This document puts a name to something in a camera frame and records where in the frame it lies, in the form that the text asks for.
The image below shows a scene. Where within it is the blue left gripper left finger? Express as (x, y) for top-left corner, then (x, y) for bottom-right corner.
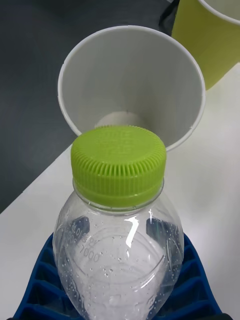
(11, 232), (76, 320)

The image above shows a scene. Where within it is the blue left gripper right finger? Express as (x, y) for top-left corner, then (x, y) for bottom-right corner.
(154, 233), (224, 320)

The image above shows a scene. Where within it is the clear bottle with green cap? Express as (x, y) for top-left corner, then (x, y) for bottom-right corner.
(51, 125), (186, 320)

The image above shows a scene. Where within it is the grey waste bin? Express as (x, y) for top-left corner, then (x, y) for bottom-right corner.
(57, 24), (207, 154)

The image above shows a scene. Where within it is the yellow-green waste bin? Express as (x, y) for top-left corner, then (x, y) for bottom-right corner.
(170, 0), (240, 92)

